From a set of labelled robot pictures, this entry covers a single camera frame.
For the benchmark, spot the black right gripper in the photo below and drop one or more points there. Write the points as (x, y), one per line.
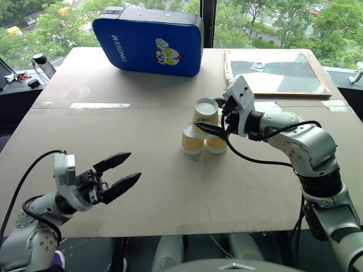
(232, 116)

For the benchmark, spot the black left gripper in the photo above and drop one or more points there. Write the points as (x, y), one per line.
(90, 185)

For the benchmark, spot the yellow paper cup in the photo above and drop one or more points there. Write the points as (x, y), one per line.
(191, 143)
(216, 145)
(205, 109)

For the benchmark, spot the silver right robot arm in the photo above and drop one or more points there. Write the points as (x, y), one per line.
(312, 141)

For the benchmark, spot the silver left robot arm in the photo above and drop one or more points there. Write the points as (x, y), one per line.
(37, 241)

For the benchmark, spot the clear tape strip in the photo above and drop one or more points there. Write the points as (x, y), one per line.
(99, 105)

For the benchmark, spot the wooden framed checkered board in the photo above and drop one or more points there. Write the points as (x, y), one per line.
(283, 76)

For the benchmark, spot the black table leg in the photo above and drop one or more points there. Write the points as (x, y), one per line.
(120, 255)

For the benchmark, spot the grey robot body shell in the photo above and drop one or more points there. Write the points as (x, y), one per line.
(170, 252)

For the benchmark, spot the blue RXIONG kick pad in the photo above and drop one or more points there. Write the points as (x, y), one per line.
(147, 42)

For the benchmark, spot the purple shoe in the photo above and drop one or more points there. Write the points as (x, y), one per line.
(59, 259)

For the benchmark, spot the clear tape patch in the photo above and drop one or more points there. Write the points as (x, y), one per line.
(336, 105)

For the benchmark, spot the black round disc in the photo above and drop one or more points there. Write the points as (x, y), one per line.
(33, 82)

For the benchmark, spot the black side desk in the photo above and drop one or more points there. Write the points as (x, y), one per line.
(17, 99)

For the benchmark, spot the black round knob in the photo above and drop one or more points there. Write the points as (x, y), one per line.
(39, 58)

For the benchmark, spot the bunch of keys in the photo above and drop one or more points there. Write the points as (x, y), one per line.
(14, 77)

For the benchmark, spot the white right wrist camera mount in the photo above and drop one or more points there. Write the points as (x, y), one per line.
(242, 93)

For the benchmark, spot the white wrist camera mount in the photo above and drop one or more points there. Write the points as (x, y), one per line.
(66, 184)
(242, 93)

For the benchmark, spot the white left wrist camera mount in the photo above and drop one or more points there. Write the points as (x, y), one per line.
(66, 184)

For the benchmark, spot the black window frame post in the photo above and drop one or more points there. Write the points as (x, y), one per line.
(208, 22)

